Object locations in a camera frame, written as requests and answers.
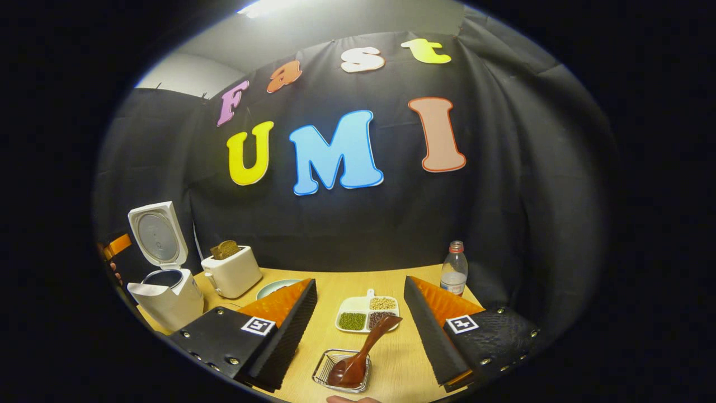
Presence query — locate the pale green plate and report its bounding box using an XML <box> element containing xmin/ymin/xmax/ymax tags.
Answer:
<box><xmin>256</xmin><ymin>279</ymin><xmax>303</xmax><ymax>301</ymax></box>

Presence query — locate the white divided bean dish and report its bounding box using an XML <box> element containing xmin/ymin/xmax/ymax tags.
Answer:
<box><xmin>335</xmin><ymin>289</ymin><xmax>401</xmax><ymax>334</ymax></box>

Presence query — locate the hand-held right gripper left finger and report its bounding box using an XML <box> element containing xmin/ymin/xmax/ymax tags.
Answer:
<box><xmin>168</xmin><ymin>278</ymin><xmax>318</xmax><ymax>393</ymax></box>

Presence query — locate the clear plastic water bottle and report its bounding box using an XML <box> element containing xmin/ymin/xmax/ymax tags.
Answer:
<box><xmin>440</xmin><ymin>241</ymin><xmax>469</xmax><ymax>296</ymax></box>

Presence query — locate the brown wooden spoon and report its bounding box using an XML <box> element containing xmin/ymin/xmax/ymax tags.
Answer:
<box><xmin>327</xmin><ymin>315</ymin><xmax>403</xmax><ymax>388</ymax></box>

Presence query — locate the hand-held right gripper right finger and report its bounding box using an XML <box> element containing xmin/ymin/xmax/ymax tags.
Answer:
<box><xmin>404</xmin><ymin>275</ymin><xmax>544</xmax><ymax>393</ymax></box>

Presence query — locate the white rice cooker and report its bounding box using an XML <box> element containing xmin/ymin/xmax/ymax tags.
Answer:
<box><xmin>128</xmin><ymin>201</ymin><xmax>205</xmax><ymax>332</ymax></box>

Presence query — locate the white toaster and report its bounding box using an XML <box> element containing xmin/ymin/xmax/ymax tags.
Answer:
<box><xmin>201</xmin><ymin>245</ymin><xmax>263</xmax><ymax>299</ymax></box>

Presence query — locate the metal wire chopstick holder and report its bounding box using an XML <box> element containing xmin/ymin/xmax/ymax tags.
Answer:
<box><xmin>312</xmin><ymin>349</ymin><xmax>373</xmax><ymax>393</ymax></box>

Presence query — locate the black backdrop cloth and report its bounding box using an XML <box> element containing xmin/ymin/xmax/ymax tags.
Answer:
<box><xmin>94</xmin><ymin>6</ymin><xmax>621</xmax><ymax>314</ymax></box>

